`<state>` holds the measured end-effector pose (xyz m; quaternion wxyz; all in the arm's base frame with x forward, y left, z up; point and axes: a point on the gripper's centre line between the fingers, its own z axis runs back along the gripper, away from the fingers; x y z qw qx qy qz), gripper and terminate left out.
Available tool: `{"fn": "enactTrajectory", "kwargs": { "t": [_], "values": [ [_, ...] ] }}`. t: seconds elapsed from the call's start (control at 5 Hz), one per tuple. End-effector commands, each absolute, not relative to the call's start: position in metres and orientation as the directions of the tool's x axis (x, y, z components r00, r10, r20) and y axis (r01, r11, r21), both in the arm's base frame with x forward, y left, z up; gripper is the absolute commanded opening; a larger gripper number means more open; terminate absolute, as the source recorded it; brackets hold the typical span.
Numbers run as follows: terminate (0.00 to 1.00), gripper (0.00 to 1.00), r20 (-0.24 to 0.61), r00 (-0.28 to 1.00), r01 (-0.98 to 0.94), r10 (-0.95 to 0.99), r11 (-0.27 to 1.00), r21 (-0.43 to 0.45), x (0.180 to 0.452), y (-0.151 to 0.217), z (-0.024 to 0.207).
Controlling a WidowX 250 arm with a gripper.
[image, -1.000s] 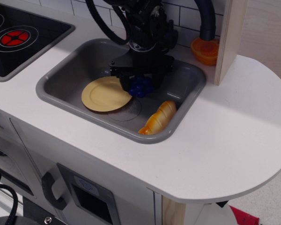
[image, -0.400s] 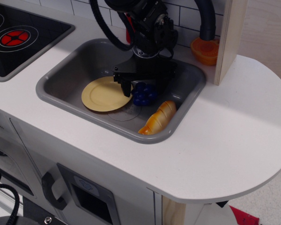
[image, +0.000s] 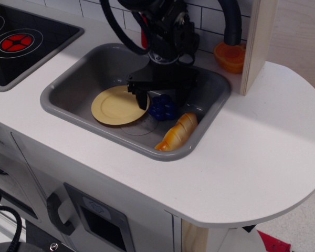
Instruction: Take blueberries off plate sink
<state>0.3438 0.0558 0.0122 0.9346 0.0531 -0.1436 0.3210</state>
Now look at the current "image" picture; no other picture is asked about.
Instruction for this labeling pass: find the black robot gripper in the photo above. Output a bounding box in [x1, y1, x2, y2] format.
[126, 52, 199, 110]

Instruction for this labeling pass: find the blue toy blueberries cluster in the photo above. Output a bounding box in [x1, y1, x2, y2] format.
[148, 94, 178, 121]

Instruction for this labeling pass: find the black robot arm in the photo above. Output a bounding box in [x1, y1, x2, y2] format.
[100, 1, 200, 110]

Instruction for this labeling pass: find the yellow toy plate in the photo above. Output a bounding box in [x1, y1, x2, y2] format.
[91, 86, 148, 125]

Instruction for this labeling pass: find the grey toy sink basin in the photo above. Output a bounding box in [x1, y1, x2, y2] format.
[40, 44, 231, 161]

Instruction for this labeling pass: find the toy bread loaf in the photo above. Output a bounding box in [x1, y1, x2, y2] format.
[154, 112, 198, 151]

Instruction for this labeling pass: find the red ketchup bottle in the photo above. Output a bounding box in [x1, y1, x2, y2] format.
[141, 14, 148, 49]

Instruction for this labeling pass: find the orange half toy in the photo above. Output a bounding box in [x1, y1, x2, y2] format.
[213, 42, 246, 74]

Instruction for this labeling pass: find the dark grey toy faucet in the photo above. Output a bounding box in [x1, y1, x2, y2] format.
[184, 1, 243, 60]

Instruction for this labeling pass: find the light wooden side panel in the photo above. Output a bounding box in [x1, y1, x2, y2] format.
[239, 0, 278, 96]

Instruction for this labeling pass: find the grey dishwasher door panel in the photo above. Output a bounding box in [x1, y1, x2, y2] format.
[64, 183, 135, 251]

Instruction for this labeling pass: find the black toy stovetop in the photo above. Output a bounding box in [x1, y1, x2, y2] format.
[0, 4, 84, 92]

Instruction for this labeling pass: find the white oven door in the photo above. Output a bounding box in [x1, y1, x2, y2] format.
[0, 132, 47, 223]

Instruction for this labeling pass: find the red cloth on floor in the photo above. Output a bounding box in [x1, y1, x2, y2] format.
[258, 231, 291, 252]

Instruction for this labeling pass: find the black oven door handle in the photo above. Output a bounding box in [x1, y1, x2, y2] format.
[46, 193, 75, 236]

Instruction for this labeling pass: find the black braided cable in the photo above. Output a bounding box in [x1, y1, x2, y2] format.
[0, 205, 23, 252]

